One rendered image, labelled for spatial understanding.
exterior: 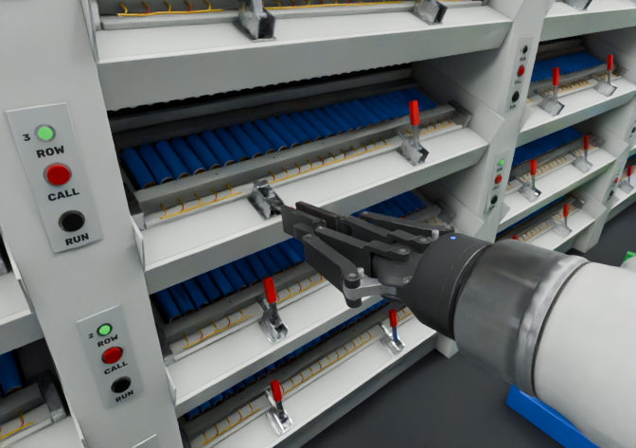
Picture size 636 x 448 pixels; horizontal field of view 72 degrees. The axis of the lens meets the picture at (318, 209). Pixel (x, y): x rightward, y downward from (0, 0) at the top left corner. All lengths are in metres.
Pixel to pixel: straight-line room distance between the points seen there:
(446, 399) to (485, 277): 0.75
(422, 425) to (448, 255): 0.69
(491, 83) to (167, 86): 0.55
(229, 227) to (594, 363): 0.37
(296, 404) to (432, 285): 0.54
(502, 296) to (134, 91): 0.33
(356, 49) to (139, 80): 0.25
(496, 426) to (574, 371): 0.76
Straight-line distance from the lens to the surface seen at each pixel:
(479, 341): 0.29
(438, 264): 0.31
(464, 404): 1.03
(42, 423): 0.61
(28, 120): 0.39
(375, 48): 0.56
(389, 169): 0.66
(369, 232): 0.41
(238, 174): 0.54
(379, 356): 0.90
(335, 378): 0.85
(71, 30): 0.39
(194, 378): 0.61
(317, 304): 0.69
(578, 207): 1.57
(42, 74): 0.39
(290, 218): 0.47
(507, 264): 0.29
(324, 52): 0.51
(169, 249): 0.49
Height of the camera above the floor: 0.78
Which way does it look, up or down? 28 degrees down
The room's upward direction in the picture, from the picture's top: straight up
